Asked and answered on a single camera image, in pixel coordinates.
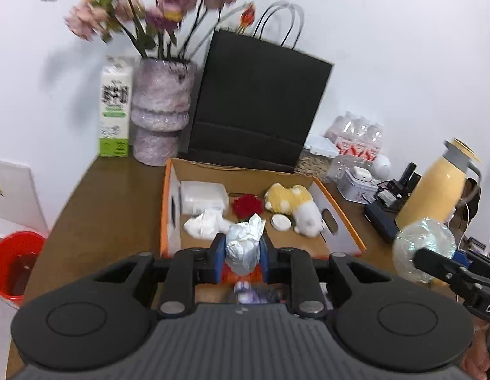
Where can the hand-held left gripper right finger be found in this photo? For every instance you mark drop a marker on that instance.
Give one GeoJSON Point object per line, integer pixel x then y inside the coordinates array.
{"type": "Point", "coordinates": [264, 261]}

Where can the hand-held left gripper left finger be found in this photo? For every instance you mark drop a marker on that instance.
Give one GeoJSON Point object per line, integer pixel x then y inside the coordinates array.
{"type": "Point", "coordinates": [218, 259]}

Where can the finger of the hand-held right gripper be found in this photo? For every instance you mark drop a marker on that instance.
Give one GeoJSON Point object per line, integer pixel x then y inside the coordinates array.
{"type": "Point", "coordinates": [435, 263]}
{"type": "Point", "coordinates": [461, 257]}

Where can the silver white paper ball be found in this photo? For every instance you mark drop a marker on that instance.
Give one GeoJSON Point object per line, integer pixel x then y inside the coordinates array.
{"type": "Point", "coordinates": [243, 245]}

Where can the crushed clear plastic bottle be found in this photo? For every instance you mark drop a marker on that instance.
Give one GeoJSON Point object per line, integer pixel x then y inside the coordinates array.
{"type": "Point", "coordinates": [421, 237]}

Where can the white tissue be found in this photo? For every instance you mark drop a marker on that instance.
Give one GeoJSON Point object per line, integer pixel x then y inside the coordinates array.
{"type": "Point", "coordinates": [205, 225]}

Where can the white round lid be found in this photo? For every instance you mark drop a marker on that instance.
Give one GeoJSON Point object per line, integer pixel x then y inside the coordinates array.
{"type": "Point", "coordinates": [280, 222]}

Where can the red rose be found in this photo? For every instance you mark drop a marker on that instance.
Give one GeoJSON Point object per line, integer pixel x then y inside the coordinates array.
{"type": "Point", "coordinates": [247, 206]}

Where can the yellow and white plush toy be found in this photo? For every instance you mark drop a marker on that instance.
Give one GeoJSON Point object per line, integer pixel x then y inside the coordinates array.
{"type": "Point", "coordinates": [296, 206]}

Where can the translucent plastic box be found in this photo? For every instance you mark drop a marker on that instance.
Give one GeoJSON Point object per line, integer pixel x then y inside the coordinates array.
{"type": "Point", "coordinates": [203, 197]}

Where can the red cardboard box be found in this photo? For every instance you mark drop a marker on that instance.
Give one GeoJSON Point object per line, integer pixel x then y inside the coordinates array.
{"type": "Point", "coordinates": [245, 178]}

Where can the clear snack container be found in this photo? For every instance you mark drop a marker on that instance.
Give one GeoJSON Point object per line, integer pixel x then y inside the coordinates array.
{"type": "Point", "coordinates": [314, 164]}

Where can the person's right hand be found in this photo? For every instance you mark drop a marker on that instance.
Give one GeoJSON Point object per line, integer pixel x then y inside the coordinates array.
{"type": "Point", "coordinates": [476, 356]}

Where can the brown bag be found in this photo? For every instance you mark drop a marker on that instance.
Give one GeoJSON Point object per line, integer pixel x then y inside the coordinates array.
{"type": "Point", "coordinates": [473, 192]}

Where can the yellow thermos jug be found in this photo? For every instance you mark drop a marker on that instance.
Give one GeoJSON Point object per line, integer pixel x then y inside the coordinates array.
{"type": "Point", "coordinates": [435, 190]}

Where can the white round speaker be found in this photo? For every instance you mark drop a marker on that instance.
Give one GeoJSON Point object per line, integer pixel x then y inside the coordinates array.
{"type": "Point", "coordinates": [381, 166]}

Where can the white earbud case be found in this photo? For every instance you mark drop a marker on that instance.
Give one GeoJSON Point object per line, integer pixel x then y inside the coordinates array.
{"type": "Point", "coordinates": [360, 172]}

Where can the pack of water bottles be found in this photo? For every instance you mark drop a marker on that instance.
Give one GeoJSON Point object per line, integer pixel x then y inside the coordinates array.
{"type": "Point", "coordinates": [356, 138]}

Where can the black paper bag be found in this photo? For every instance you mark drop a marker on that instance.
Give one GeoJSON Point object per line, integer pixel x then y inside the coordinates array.
{"type": "Point", "coordinates": [261, 99]}

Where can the mottled purple vase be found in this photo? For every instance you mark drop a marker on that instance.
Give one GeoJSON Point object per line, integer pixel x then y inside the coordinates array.
{"type": "Point", "coordinates": [161, 107]}

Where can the green and white milk carton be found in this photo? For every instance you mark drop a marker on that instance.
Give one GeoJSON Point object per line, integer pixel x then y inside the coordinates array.
{"type": "Point", "coordinates": [115, 107]}

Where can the red bucket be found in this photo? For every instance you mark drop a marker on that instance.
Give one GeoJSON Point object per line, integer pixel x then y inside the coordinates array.
{"type": "Point", "coordinates": [15, 265]}

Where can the white board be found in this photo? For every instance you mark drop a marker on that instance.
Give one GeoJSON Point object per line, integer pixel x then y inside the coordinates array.
{"type": "Point", "coordinates": [15, 194]}

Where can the dried rose bouquet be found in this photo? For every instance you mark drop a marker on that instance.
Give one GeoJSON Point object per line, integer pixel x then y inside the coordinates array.
{"type": "Point", "coordinates": [165, 12]}

